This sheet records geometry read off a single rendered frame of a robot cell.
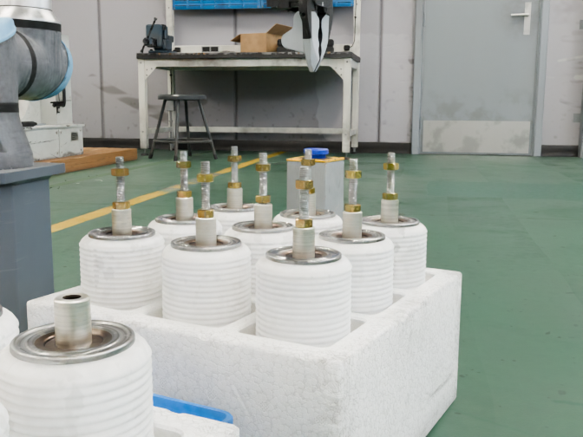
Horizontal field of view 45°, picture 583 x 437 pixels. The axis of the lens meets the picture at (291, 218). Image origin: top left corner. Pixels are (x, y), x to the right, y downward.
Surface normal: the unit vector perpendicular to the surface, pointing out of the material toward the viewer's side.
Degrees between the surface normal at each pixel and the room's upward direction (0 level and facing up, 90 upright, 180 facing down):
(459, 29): 90
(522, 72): 90
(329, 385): 90
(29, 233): 90
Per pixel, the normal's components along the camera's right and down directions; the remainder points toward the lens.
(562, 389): 0.00, -0.99
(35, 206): 0.98, 0.04
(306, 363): -0.48, 0.14
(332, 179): 0.88, 0.08
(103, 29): -0.18, 0.15
